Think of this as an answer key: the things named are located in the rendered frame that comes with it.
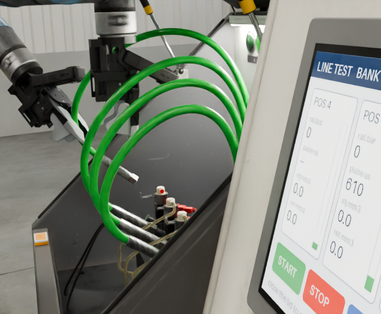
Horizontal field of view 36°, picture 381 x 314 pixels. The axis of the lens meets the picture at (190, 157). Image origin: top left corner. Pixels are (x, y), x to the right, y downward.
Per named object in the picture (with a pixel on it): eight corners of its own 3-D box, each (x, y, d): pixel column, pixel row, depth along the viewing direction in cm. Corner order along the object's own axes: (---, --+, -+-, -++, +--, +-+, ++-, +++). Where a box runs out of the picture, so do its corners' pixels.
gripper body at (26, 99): (52, 130, 130) (22, 91, 132) (77, 104, 128) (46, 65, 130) (32, 129, 123) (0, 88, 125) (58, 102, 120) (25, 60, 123)
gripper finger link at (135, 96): (126, 123, 112) (123, 78, 109) (135, 122, 112) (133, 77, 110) (131, 127, 107) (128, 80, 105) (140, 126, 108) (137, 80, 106)
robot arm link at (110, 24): (131, 12, 111) (139, 11, 103) (133, 36, 112) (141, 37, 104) (91, 13, 109) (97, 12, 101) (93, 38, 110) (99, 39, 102)
